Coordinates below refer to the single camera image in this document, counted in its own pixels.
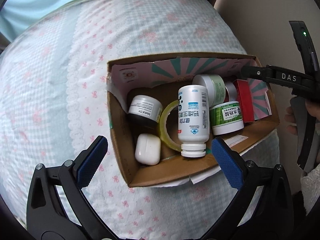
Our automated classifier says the white green label jar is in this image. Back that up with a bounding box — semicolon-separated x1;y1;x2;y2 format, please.
209;101;244;135

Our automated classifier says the dark jar white label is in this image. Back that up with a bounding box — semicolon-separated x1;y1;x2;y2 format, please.
128;95;163;136

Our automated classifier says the mint green lid jar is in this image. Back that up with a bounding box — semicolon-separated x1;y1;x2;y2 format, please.
193;74;226;108

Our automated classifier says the red lid grey jar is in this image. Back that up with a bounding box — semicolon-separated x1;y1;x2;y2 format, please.
224;81;238;102

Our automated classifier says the white pill bottle blue label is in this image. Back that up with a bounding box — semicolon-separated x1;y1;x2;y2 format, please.
177;85;210;158

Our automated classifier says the person's right hand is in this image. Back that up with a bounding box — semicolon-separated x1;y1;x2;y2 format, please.
284;97;320;136

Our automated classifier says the checkered floral bed sheet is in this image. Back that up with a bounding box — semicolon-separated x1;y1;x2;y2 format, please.
1;0;248;239

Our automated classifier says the yellow adhesive tape roll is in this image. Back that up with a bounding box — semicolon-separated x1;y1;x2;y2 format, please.
157;100;181;152

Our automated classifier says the red Marubi carton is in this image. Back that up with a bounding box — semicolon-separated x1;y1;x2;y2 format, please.
233;79;254;123

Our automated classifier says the white earbuds case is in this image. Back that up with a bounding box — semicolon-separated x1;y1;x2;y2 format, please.
135;133;161;166

